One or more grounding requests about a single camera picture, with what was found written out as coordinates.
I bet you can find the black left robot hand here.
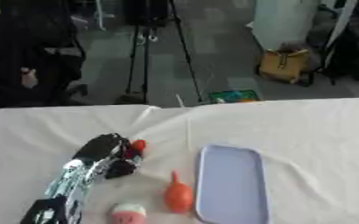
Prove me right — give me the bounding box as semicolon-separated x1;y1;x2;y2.
72;133;144;180

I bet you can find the small red toy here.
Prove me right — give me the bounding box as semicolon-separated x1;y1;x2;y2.
130;139;148;153

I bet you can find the green and blue box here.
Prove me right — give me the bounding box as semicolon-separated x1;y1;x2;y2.
207;89;263;104

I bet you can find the pink and white round toy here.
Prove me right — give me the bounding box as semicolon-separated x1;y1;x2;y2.
109;203;149;224

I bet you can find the orange toy carrot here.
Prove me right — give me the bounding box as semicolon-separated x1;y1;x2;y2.
162;171;195;214

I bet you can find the person's hand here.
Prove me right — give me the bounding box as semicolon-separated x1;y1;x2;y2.
20;67;40;89

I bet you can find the black tripod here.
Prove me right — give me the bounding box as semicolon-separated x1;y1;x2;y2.
116;0;204;105

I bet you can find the person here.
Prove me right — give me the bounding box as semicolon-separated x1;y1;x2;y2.
0;0;91;116

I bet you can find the pale lavender tray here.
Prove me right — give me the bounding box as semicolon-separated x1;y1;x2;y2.
194;143;271;224

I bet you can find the yellow bag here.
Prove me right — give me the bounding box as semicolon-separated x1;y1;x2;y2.
257;48;312;85

